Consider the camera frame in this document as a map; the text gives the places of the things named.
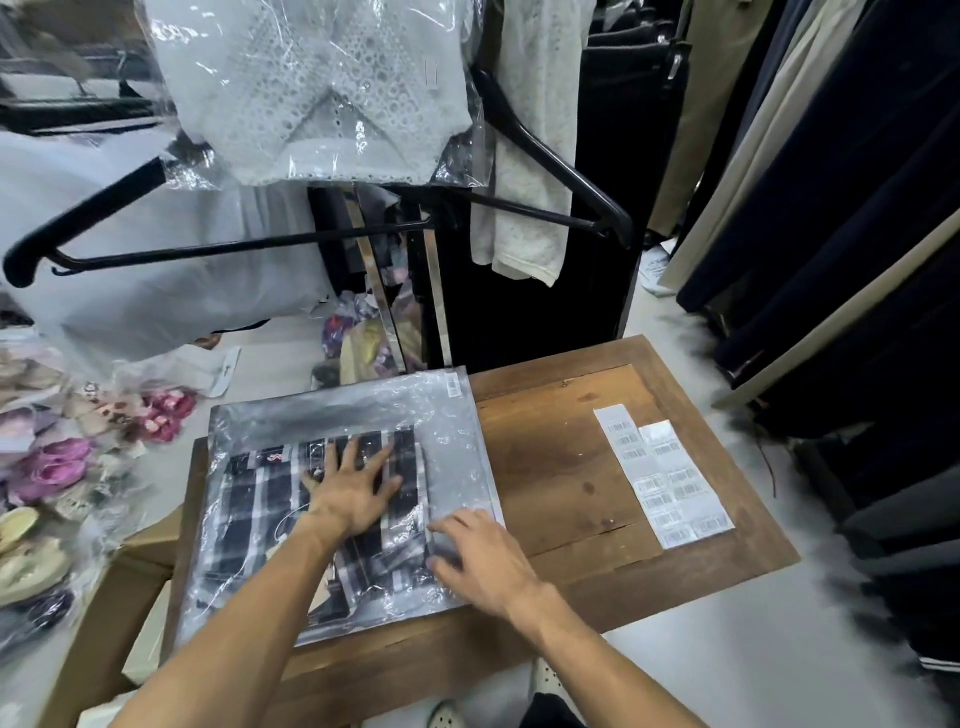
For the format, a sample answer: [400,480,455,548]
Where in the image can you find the person's dark trousers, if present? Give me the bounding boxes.
[519,693,588,728]

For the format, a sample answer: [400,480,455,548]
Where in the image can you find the black hanging trousers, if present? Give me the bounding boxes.
[780,375,960,676]

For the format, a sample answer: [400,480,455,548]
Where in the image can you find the black clothes hanger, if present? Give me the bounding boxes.
[2,66,636,291]

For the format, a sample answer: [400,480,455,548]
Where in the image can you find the black hanging garment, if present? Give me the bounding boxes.
[433,0,693,374]

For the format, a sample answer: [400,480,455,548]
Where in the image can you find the grey hanging garment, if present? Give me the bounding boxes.
[838,463,960,560]

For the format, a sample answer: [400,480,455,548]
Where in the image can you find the clear plastic packing bag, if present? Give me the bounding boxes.
[175,366,506,651]

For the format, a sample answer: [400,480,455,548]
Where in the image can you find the wooden table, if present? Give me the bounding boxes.
[160,335,801,728]

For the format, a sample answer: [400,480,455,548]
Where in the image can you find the beige hanging trousers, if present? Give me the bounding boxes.
[648,0,760,240]

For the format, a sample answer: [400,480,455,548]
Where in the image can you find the cream hanging garment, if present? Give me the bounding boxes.
[658,0,880,292]

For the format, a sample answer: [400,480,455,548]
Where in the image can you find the black white plaid garment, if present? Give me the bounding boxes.
[201,426,445,625]

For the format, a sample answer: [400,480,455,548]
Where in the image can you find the heap of colourful bagged items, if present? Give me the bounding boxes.
[310,291,430,389]

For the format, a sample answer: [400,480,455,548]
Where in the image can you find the person's right hand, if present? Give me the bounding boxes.
[425,507,554,624]

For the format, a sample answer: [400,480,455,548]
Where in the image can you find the chrome rack post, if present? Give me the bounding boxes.
[343,183,456,378]

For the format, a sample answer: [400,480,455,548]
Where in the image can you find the person's right forearm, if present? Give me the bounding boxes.
[510,583,708,728]

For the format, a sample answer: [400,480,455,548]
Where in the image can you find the person's left hand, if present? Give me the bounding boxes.
[300,438,407,542]

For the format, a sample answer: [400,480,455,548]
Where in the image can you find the sheet of barcode stickers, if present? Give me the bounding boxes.
[593,404,737,552]

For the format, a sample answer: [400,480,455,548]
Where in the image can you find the white hang tag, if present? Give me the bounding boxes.
[201,345,243,399]

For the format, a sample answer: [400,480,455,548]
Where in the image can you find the brown cardboard box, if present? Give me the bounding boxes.
[36,508,190,728]

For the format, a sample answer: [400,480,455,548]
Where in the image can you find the person's left forearm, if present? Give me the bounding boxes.
[111,516,363,728]

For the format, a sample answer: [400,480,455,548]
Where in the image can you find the large white plastic bag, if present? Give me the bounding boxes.
[0,126,340,363]

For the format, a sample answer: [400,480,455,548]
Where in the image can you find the dark navy hanging garment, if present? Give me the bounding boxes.
[677,0,960,380]

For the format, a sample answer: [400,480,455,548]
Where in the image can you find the white lace garment in plastic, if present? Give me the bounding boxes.
[137,0,490,189]

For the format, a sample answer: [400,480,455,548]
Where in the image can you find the white knit hanging garment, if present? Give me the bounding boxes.
[470,0,598,289]

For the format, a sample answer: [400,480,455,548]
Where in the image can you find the pile of bagged colourful shoes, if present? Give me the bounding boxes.
[0,351,205,655]

